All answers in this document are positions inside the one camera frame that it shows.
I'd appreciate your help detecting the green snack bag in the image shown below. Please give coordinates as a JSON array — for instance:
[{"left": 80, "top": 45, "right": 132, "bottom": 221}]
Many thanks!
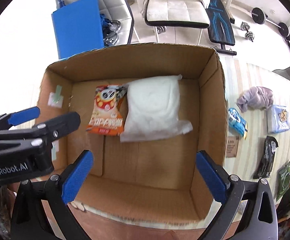
[{"left": 276, "top": 160, "right": 290, "bottom": 201}]

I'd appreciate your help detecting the black snack bag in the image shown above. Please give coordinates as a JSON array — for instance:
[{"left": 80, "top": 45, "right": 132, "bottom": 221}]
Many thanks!
[{"left": 253, "top": 136, "right": 278, "bottom": 179}]

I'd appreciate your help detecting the blue cartoon tissue pack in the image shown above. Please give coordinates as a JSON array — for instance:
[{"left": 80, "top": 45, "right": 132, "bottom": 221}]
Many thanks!
[{"left": 266, "top": 105, "right": 290, "bottom": 134}]

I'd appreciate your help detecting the purple fluffy towel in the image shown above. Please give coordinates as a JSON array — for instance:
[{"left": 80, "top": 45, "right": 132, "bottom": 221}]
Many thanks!
[{"left": 236, "top": 86, "right": 274, "bottom": 113}]

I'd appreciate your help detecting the white soft packet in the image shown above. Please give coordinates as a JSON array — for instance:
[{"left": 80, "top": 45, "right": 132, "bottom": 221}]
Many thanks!
[{"left": 120, "top": 75, "right": 193, "bottom": 142}]

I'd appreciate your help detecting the orange panda snack bag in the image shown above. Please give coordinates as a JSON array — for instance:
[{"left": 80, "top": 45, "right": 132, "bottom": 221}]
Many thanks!
[{"left": 86, "top": 84, "right": 128, "bottom": 136}]

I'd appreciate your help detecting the brown sign plaque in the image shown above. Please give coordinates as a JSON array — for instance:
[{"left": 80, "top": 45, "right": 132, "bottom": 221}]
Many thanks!
[{"left": 226, "top": 136, "right": 239, "bottom": 158}]

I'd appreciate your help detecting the brown cardboard box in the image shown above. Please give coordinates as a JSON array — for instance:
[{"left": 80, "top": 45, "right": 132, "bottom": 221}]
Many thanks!
[{"left": 37, "top": 43, "right": 228, "bottom": 224}]

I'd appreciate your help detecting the blue long snack bag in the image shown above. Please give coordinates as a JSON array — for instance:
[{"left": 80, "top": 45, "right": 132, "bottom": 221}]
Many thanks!
[{"left": 228, "top": 108, "right": 248, "bottom": 139}]

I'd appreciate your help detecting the blue board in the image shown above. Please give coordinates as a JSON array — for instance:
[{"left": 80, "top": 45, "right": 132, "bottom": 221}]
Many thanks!
[{"left": 52, "top": 0, "right": 104, "bottom": 60}]

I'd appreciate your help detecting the chrome dumbbell under chair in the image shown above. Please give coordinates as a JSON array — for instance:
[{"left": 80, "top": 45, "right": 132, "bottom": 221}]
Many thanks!
[{"left": 156, "top": 26, "right": 167, "bottom": 34}]

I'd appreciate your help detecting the white padded chair centre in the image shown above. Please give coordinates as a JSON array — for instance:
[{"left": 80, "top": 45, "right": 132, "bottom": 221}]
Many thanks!
[{"left": 144, "top": 0, "right": 210, "bottom": 44}]

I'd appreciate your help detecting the black blue weight bench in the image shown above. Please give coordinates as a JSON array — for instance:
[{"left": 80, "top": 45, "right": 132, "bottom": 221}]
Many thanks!
[{"left": 206, "top": 0, "right": 237, "bottom": 56}]

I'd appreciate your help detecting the barbell on floor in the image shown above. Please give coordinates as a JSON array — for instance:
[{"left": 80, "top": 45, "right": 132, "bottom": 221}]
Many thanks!
[{"left": 251, "top": 7, "right": 290, "bottom": 41}]

